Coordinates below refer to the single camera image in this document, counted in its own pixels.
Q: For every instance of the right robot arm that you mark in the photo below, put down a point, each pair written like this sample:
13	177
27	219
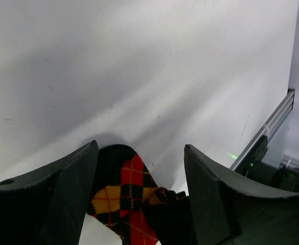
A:
281	177

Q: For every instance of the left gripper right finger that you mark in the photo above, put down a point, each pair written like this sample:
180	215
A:
228	208

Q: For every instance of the black orange argyle sock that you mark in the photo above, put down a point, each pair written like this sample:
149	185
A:
122	186

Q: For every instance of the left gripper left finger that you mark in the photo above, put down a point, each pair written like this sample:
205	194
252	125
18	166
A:
48	205

